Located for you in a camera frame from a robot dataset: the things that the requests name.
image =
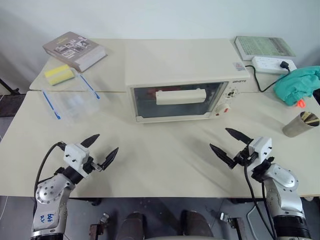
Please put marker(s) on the black power plug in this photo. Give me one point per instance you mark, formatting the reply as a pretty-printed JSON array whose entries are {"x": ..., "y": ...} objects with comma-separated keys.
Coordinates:
[{"x": 285, "y": 65}]

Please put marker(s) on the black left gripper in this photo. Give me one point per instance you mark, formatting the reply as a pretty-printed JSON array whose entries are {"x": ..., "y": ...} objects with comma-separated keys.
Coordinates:
[{"x": 89, "y": 166}]

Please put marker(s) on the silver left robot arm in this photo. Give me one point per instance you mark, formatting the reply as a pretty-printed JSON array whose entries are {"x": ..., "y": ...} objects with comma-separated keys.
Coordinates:
[{"x": 50, "y": 197}]

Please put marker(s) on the yellow white sponge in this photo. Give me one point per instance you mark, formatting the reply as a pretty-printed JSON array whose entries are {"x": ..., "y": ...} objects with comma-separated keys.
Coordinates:
[
  {"x": 57, "y": 70},
  {"x": 62, "y": 79}
]

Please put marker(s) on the grey caster wheel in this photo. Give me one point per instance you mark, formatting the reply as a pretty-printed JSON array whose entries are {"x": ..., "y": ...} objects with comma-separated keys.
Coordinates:
[
  {"x": 225, "y": 217},
  {"x": 105, "y": 217}
]

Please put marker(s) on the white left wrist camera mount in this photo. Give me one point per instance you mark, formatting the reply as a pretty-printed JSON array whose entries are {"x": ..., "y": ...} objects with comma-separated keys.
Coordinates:
[{"x": 75, "y": 155}]

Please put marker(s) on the metal cup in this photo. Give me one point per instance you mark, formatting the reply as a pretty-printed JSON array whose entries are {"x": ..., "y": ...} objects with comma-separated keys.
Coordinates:
[{"x": 295, "y": 127}]

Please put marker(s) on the small oven temperature knob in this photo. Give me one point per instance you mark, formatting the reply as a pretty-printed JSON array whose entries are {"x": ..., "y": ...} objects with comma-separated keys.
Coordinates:
[{"x": 232, "y": 93}]

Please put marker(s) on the wooden sticks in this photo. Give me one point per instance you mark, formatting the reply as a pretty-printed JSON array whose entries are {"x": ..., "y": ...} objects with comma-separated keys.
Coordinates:
[{"x": 310, "y": 118}]

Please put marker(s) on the green grey book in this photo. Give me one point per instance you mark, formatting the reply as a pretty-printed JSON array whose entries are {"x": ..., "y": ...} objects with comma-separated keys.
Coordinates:
[{"x": 262, "y": 46}]

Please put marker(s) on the clear plastic storage box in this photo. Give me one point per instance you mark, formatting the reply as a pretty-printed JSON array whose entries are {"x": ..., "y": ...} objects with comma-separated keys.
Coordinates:
[{"x": 75, "y": 105}]

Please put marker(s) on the white oven timer knob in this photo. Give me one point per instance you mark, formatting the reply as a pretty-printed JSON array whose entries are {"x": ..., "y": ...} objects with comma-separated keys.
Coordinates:
[{"x": 222, "y": 109}]

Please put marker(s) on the dark rounded shape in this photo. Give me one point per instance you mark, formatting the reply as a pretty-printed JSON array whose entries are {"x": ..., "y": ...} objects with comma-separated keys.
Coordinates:
[
  {"x": 196, "y": 223},
  {"x": 133, "y": 225}
]

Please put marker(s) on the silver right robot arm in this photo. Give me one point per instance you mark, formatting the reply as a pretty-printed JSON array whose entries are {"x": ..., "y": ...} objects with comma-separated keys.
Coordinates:
[{"x": 285, "y": 195}]

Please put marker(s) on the black metal stand bar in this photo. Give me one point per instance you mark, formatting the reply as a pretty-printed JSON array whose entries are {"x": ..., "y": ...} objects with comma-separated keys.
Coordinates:
[{"x": 10, "y": 87}]

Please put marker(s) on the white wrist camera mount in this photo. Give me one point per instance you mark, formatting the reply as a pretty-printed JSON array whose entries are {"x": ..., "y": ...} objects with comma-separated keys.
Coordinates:
[
  {"x": 75, "y": 155},
  {"x": 261, "y": 148}
]

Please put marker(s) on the rusty brown metal bar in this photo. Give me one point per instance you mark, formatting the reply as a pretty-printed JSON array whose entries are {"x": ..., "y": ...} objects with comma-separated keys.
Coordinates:
[
  {"x": 240, "y": 230},
  {"x": 94, "y": 232}
]

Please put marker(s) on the white power strip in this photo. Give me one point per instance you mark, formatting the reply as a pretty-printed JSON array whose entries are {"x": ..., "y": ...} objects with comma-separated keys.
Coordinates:
[{"x": 267, "y": 64}]

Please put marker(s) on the brown hardcover book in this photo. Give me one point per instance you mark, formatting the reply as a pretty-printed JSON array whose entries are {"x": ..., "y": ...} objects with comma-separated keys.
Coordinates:
[{"x": 72, "y": 48}]

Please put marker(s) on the teal cloth bag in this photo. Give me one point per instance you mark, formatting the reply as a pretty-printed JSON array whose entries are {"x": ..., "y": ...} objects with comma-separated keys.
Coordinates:
[{"x": 297, "y": 83}]

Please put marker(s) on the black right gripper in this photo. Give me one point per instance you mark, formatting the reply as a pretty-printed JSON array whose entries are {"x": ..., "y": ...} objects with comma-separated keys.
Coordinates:
[{"x": 243, "y": 157}]

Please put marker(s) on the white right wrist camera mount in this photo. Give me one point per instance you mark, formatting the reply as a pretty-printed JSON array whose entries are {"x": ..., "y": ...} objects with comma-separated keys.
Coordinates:
[{"x": 261, "y": 148}]

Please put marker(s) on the cream toaster oven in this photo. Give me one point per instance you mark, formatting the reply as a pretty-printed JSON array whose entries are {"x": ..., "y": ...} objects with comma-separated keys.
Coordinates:
[{"x": 180, "y": 62}]

